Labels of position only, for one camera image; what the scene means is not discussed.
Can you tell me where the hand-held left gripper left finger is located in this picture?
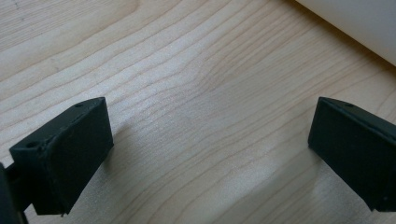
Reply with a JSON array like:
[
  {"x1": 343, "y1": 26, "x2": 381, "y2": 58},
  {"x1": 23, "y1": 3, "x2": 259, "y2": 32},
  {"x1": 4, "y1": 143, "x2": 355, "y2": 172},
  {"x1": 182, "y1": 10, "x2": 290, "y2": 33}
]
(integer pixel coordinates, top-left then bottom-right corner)
[{"x1": 8, "y1": 96, "x2": 115, "y2": 217}]

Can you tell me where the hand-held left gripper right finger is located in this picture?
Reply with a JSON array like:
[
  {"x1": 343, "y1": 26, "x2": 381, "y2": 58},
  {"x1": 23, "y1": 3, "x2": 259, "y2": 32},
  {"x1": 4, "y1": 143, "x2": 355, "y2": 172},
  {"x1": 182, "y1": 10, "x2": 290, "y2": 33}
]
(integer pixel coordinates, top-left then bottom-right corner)
[{"x1": 307, "y1": 95, "x2": 396, "y2": 213}]

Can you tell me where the white plastic bin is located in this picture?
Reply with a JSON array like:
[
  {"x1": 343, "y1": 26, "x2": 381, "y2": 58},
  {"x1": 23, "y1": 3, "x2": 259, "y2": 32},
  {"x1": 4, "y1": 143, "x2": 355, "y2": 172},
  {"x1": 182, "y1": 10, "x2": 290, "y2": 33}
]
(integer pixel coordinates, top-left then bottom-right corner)
[{"x1": 293, "y1": 0, "x2": 396, "y2": 68}]

